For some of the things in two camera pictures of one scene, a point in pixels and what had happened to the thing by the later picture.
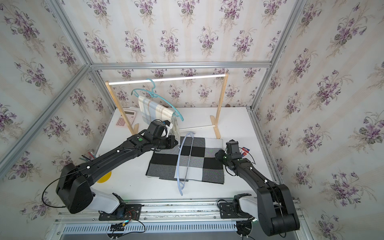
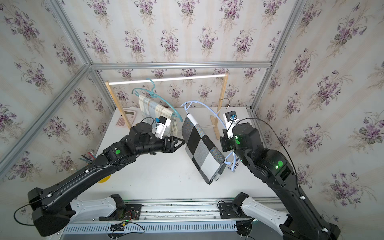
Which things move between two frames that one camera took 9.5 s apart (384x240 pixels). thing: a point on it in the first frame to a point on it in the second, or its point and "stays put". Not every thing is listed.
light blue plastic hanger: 180,186 to 186,104
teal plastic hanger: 153,94 stays put
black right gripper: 218,155 to 225,146
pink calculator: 130,115 stays put
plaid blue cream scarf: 151,110 stays put
